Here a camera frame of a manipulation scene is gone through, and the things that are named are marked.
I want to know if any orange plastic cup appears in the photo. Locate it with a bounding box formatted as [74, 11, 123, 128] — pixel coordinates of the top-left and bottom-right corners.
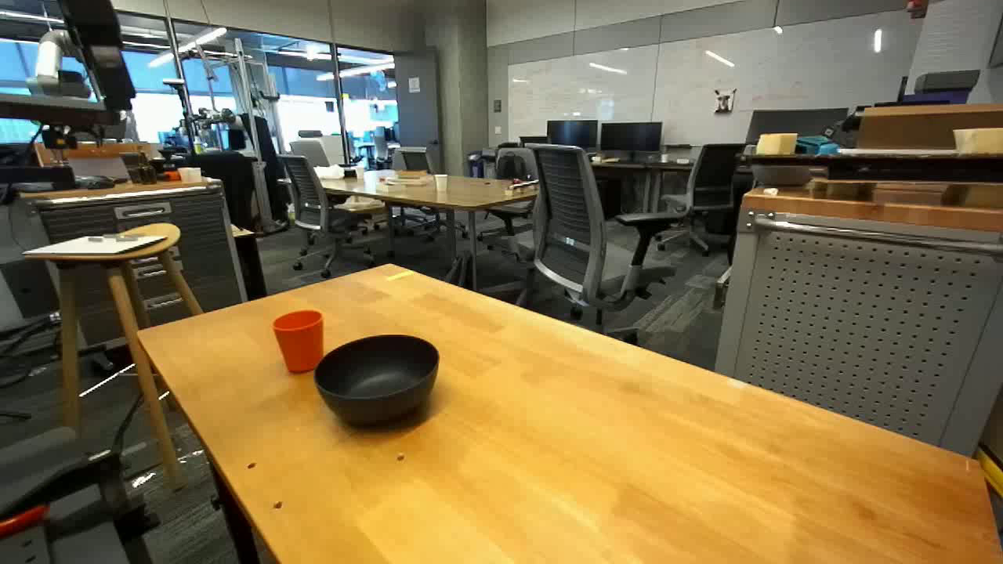
[274, 308, 326, 375]

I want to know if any black bowl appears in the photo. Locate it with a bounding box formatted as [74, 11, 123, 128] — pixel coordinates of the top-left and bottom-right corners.
[314, 334, 442, 429]

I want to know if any grey mesh office chair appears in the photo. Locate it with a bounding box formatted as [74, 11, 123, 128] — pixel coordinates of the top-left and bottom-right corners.
[517, 142, 693, 336]
[275, 153, 391, 275]
[487, 145, 540, 240]

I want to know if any wooden meeting table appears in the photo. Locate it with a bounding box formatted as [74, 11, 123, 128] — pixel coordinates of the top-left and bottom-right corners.
[315, 170, 540, 292]

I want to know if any black computer monitor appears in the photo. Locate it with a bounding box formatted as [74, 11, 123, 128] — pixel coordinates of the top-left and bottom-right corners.
[546, 117, 603, 152]
[597, 118, 665, 158]

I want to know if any black office chair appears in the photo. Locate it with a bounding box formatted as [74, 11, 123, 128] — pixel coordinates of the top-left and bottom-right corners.
[654, 142, 745, 257]
[193, 148, 266, 234]

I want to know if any yellow foam block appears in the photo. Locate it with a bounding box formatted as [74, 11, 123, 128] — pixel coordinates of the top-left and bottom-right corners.
[950, 127, 1003, 158]
[751, 133, 800, 159]

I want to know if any grey perforated tool cabinet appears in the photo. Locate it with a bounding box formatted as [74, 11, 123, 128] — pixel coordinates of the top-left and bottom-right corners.
[713, 186, 1003, 457]

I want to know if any grey drawer cabinet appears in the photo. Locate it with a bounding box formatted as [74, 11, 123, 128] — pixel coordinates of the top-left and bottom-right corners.
[21, 180, 246, 341]

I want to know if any white paper sheet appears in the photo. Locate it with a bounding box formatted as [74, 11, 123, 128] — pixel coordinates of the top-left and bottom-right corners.
[21, 230, 169, 264]

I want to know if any wooden stool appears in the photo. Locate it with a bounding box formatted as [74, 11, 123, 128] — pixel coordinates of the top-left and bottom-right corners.
[21, 221, 207, 490]

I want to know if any wooden box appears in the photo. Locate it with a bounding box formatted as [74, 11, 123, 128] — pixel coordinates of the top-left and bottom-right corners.
[855, 102, 1003, 152]

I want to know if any black equipment shelf rack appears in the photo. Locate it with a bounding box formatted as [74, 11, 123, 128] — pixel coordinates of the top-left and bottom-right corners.
[0, 0, 137, 135]

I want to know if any red handled clamp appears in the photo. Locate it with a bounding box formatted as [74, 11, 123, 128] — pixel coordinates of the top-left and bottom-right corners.
[0, 502, 50, 544]

